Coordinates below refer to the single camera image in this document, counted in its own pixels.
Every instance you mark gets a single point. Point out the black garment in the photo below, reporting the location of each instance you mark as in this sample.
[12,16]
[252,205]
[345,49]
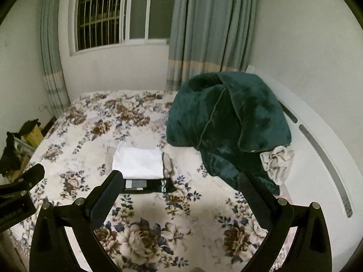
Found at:
[149,186]

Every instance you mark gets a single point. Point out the cardboard box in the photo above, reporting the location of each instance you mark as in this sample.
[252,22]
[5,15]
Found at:
[32,135]

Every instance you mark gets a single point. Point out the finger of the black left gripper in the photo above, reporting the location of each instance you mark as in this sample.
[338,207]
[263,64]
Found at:
[25,182]

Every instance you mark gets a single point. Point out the grey-green curtain left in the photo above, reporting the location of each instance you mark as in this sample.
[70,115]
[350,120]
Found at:
[50,56]

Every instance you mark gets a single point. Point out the grey-green curtain right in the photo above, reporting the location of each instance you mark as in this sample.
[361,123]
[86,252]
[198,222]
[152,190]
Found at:
[209,36]

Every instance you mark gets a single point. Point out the floral bed sheet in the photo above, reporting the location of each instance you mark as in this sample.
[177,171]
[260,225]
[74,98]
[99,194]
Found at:
[203,224]

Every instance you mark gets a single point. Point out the dark clothes pile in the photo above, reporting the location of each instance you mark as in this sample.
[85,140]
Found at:
[14,153]

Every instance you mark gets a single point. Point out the white headboard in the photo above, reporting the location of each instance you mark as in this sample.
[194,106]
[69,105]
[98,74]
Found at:
[323,171]

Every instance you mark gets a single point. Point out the window with metal bars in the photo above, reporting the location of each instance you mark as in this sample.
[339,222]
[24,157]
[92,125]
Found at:
[101,23]

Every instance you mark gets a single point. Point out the white cloth garment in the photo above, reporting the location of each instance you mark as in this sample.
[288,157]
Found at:
[137,163]

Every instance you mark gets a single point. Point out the beige folded garment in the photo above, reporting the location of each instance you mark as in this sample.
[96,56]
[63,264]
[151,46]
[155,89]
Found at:
[165,157]

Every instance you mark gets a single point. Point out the grey-green curtain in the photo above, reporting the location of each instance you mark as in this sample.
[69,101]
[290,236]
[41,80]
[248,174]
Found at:
[209,36]
[50,56]

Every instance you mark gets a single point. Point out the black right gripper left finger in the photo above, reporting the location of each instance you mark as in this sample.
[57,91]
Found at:
[50,247]

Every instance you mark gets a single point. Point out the crumpled beige cloth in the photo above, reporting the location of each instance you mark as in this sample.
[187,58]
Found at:
[277,163]

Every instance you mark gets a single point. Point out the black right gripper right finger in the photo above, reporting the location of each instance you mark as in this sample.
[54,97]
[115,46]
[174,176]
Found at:
[310,249]

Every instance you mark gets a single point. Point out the dark green plush blanket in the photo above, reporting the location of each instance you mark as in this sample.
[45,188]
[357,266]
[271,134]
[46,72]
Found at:
[230,118]

